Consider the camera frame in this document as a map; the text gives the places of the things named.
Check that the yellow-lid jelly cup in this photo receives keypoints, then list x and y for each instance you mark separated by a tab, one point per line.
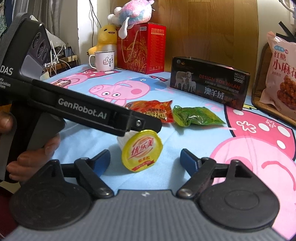
142	150

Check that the black cardboard box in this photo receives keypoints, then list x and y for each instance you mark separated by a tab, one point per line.
208	81

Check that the person's left hand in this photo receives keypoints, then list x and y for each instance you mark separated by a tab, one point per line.
30	162

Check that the dark green snack packet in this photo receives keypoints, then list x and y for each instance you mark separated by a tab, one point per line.
194	115

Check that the cartoon pig printed blanket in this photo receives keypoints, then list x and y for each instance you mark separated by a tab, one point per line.
161	139

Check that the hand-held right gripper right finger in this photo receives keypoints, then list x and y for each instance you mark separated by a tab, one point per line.
188	162

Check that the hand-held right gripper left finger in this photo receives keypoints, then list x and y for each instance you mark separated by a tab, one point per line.
101	162

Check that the wooden headboard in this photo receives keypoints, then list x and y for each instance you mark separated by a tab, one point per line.
208	27

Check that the white enamel mug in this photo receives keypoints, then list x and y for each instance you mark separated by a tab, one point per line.
104	61

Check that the pink snack bag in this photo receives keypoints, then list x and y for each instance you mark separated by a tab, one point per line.
279	76

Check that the red gift box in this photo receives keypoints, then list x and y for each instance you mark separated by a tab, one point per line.
141	51

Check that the smartphone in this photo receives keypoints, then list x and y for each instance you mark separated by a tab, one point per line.
61	83

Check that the pastel plush toy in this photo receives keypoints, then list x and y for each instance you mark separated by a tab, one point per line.
134	14

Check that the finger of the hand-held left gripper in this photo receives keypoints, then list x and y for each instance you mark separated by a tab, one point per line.
143	124

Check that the red snack packet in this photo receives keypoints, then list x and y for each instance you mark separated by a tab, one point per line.
157	111

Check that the power strip with chargers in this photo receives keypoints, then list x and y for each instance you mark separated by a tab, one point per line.
68	52

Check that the yellow plush duck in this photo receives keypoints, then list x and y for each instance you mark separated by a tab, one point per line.
107	34

